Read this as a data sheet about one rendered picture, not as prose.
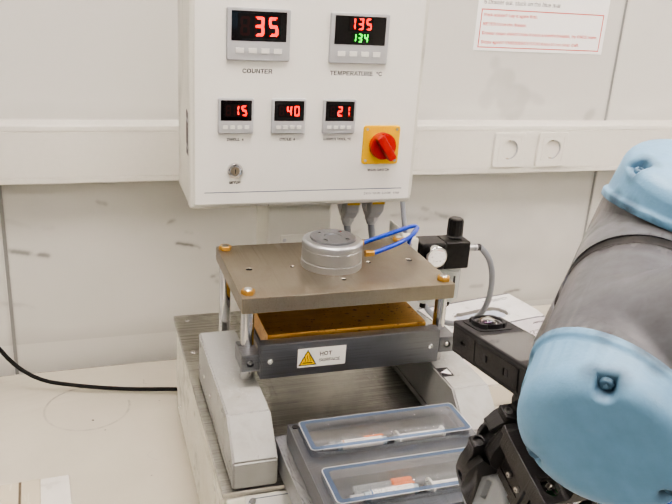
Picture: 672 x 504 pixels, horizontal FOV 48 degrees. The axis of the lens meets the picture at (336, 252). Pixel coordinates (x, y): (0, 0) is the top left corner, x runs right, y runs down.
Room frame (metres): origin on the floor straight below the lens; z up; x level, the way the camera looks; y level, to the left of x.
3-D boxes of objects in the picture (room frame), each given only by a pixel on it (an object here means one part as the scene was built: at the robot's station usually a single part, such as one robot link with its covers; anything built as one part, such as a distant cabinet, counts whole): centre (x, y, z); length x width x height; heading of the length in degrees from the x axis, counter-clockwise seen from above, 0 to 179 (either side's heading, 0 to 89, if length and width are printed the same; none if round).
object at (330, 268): (0.95, 0.00, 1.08); 0.31 x 0.24 x 0.13; 109
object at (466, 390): (0.88, -0.15, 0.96); 0.26 x 0.05 x 0.07; 19
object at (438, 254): (1.11, -0.16, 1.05); 0.15 x 0.05 x 0.15; 109
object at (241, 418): (0.80, 0.11, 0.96); 0.25 x 0.05 x 0.07; 19
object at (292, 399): (0.94, 0.02, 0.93); 0.46 x 0.35 x 0.01; 19
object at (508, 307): (1.34, -0.29, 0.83); 0.23 x 0.12 x 0.07; 119
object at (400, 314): (0.91, 0.00, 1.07); 0.22 x 0.17 x 0.10; 109
